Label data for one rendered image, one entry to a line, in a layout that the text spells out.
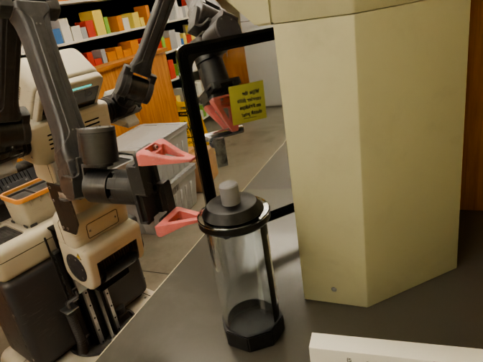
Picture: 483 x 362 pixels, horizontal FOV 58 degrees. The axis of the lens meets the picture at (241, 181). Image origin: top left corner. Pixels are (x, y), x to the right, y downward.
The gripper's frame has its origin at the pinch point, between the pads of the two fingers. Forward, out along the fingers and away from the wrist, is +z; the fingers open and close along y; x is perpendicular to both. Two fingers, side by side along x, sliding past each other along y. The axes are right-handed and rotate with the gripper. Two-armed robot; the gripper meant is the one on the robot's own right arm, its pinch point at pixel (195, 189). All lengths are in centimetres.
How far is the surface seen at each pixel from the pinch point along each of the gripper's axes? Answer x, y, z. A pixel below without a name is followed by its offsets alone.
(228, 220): -4.1, -2.7, 7.0
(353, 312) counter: 7.6, -25.9, 21.0
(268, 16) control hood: 8.9, 22.3, 11.6
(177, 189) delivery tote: 191, -94, -137
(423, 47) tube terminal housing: 17.0, 15.0, 31.1
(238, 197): -0.4, -1.0, 7.1
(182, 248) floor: 153, -119, -117
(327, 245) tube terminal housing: 9.2, -14.0, 17.0
